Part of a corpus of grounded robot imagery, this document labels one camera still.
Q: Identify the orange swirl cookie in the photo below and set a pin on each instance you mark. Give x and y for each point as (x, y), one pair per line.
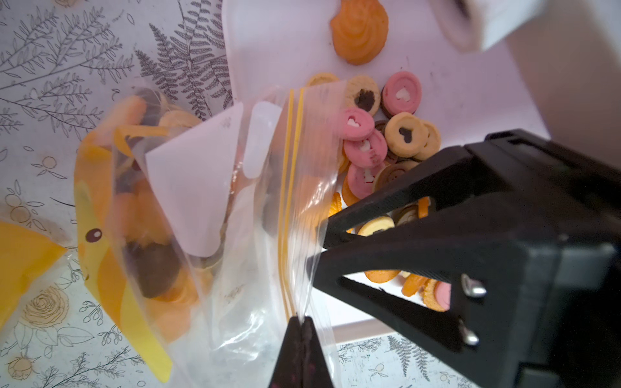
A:
(359, 31)

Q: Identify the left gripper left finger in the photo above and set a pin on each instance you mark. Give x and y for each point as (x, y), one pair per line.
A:
(287, 372)

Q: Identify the white plastic tray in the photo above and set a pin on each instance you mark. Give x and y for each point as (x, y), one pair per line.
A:
(464, 96)

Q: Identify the pink heart cookie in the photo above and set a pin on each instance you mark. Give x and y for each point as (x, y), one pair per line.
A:
(402, 93)

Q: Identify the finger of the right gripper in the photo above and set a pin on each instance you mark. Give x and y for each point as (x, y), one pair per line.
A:
(500, 258)

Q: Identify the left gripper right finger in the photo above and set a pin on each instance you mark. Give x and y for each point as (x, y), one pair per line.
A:
(315, 371)

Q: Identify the ziploc bag with cookies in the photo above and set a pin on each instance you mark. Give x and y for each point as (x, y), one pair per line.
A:
(30, 262)

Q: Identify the ziploc bag yellow duck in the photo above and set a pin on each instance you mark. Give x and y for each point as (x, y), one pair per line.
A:
(201, 238)

